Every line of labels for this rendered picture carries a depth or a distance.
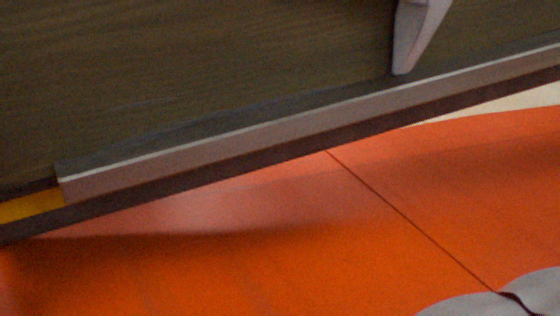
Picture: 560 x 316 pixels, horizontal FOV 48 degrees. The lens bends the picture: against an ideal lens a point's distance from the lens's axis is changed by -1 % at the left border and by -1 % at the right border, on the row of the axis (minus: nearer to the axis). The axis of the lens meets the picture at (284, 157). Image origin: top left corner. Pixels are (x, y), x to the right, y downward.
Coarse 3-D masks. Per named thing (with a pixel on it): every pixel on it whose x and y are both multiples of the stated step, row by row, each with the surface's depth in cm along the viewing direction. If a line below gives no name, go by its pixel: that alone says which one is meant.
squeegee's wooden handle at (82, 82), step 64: (0, 0) 19; (64, 0) 19; (128, 0) 20; (192, 0) 21; (256, 0) 22; (320, 0) 23; (384, 0) 24; (512, 0) 26; (0, 64) 19; (64, 64) 20; (128, 64) 21; (192, 64) 22; (256, 64) 23; (320, 64) 24; (384, 64) 25; (0, 128) 20; (64, 128) 21; (128, 128) 22; (0, 192) 21
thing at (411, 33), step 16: (400, 0) 24; (416, 0) 22; (432, 0) 22; (448, 0) 22; (400, 16) 24; (416, 16) 23; (432, 16) 23; (400, 32) 24; (416, 32) 23; (432, 32) 23; (400, 48) 24; (416, 48) 23; (400, 64) 24
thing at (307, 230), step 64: (192, 192) 28; (256, 192) 28; (320, 192) 29; (0, 256) 23; (64, 256) 23; (128, 256) 23; (192, 256) 24; (256, 256) 24; (320, 256) 24; (384, 256) 24; (448, 256) 25
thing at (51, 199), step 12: (48, 192) 23; (60, 192) 23; (0, 204) 22; (12, 204) 23; (24, 204) 23; (36, 204) 23; (48, 204) 23; (60, 204) 23; (0, 216) 23; (12, 216) 23; (24, 216) 23
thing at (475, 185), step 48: (384, 144) 34; (432, 144) 34; (480, 144) 34; (528, 144) 35; (384, 192) 29; (432, 192) 29; (480, 192) 29; (528, 192) 30; (432, 240) 25; (480, 240) 26; (528, 240) 26
